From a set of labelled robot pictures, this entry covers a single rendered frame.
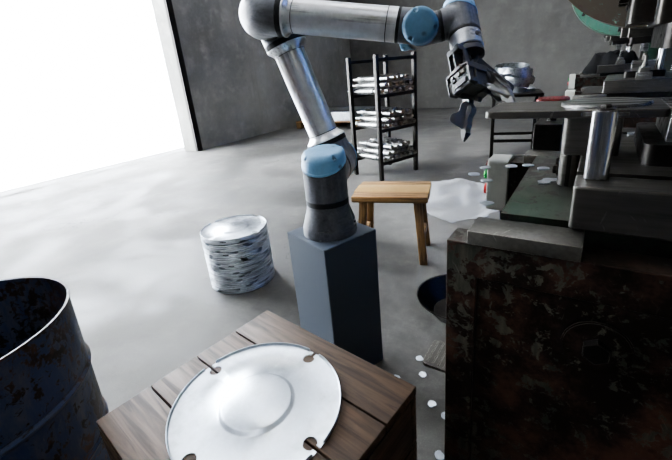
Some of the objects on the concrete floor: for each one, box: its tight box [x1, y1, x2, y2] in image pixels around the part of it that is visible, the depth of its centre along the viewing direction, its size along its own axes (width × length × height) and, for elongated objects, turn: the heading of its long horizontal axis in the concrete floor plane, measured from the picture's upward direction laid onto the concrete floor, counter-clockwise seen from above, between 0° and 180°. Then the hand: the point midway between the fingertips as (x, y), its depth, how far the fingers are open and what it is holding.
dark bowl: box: [417, 274, 447, 323], centre depth 139 cm, size 30×30×7 cm
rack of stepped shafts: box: [346, 51, 418, 181], centre depth 315 cm, size 43×46×95 cm
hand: (490, 127), depth 86 cm, fingers open, 14 cm apart
